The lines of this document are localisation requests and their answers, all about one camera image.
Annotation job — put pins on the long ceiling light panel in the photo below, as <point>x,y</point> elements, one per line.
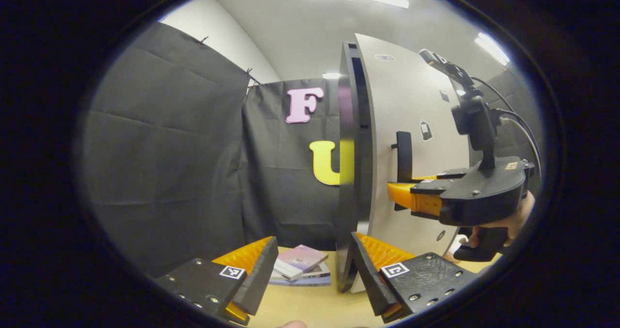
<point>491,48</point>

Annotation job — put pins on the small distant ceiling light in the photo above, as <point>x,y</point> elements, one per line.
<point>332,75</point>

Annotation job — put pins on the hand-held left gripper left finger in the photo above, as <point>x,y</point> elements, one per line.
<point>259,279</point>

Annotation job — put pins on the black backdrop cloth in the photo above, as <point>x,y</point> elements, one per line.
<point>169,148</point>

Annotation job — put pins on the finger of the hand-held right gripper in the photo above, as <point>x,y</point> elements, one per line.
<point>426,191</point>
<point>450,173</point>

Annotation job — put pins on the light grey cabinet door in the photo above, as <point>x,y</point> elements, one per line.
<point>397,100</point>

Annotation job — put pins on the dark grey cabinet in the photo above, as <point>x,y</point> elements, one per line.
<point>361,124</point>

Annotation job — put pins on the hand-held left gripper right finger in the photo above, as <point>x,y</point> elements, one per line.
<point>370,279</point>

